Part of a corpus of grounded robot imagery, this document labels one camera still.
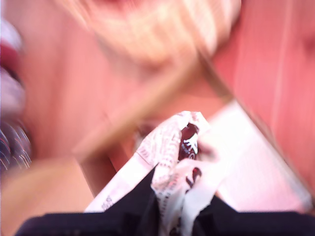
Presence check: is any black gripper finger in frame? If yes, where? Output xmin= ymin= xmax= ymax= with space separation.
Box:
xmin=108 ymin=169 xmax=163 ymax=236
xmin=194 ymin=193 xmax=238 ymax=236

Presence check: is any white bag with black script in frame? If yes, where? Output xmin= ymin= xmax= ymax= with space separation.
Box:
xmin=85 ymin=110 xmax=220 ymax=236

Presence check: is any brown cardboard box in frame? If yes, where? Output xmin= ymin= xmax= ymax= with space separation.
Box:
xmin=71 ymin=54 xmax=315 ymax=214

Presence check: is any tin can with white label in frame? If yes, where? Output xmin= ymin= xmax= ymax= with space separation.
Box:
xmin=0 ymin=70 xmax=27 ymax=116

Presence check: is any tin can with red label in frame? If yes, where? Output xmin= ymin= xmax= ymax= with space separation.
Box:
xmin=0 ymin=18 xmax=24 ymax=72

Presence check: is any wire utensil holder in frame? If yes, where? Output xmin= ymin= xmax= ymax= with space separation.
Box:
xmin=0 ymin=120 xmax=32 ymax=171

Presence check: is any woven wicker basket with handle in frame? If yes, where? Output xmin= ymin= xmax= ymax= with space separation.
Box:
xmin=61 ymin=0 xmax=243 ymax=72

